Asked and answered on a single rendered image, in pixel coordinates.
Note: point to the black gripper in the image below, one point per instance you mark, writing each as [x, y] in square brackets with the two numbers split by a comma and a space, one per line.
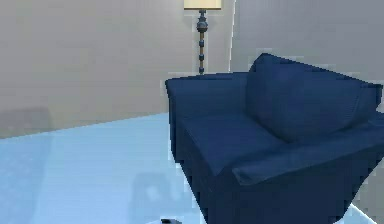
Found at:
[170, 221]

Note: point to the dark blue armchair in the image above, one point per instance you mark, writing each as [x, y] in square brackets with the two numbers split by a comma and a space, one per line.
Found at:
[266, 140]

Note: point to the floor lamp with cream shade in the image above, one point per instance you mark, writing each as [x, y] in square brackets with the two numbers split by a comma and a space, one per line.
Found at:
[202, 26]

